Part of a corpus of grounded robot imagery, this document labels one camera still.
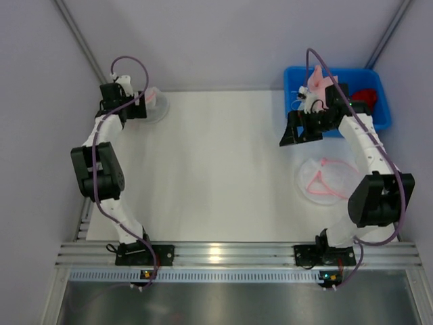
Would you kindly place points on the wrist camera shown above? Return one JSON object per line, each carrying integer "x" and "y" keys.
{"x": 311, "y": 102}
{"x": 124, "y": 81}

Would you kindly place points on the slotted cable duct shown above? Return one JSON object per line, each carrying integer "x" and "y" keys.
{"x": 204, "y": 276}

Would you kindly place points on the pink-trimmed mesh laundry bag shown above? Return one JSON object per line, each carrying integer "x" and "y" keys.
{"x": 156, "y": 105}

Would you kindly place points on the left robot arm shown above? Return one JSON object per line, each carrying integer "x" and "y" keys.
{"x": 98, "y": 172}

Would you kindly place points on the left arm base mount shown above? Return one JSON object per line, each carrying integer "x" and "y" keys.
{"x": 138, "y": 254}

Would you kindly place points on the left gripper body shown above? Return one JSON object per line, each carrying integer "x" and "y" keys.
{"x": 137, "y": 110}

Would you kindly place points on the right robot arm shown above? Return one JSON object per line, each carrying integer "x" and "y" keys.
{"x": 374, "y": 189}

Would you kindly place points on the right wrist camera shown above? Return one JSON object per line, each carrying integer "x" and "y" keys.
{"x": 311, "y": 102}

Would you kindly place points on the pink bra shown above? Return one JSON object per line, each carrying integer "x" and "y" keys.
{"x": 317, "y": 83}

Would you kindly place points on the red bra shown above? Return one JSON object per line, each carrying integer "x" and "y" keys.
{"x": 369, "y": 96}

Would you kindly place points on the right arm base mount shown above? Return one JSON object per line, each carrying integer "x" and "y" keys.
{"x": 309, "y": 256}

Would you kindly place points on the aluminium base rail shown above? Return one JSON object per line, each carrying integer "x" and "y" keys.
{"x": 220, "y": 255}

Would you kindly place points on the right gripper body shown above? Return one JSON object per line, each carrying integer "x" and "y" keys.
{"x": 305, "y": 125}

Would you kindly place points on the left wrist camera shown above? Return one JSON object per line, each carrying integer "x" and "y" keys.
{"x": 124, "y": 81}

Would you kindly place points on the white bra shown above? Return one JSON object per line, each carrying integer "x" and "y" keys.
{"x": 297, "y": 105}

